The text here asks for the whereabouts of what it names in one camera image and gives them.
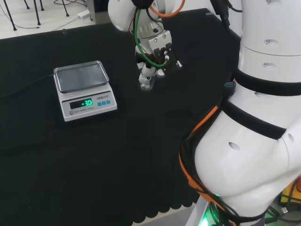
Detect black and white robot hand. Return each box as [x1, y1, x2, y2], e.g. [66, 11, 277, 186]
[135, 23, 183, 82]

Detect small clear glass beaker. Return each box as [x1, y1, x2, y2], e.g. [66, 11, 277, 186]
[138, 70, 157, 91]

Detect white electronic balance steel pan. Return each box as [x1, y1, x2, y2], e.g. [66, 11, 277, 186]
[53, 60, 118, 122]

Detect black bench cloth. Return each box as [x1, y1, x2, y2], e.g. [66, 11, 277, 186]
[0, 8, 243, 226]

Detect black tripod legs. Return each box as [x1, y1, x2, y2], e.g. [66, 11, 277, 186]
[3, 0, 71, 31]

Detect yellow stop button box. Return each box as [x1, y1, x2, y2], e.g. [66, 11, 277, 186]
[279, 176, 301, 206]

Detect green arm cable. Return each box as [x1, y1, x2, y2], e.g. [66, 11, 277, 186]
[134, 8, 169, 69]

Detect black balance power cable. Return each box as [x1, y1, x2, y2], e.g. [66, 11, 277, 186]
[0, 73, 55, 98]

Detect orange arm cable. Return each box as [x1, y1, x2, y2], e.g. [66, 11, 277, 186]
[149, 0, 238, 226]

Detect thin grey floor cable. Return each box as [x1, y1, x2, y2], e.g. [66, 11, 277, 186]
[14, 24, 40, 30]

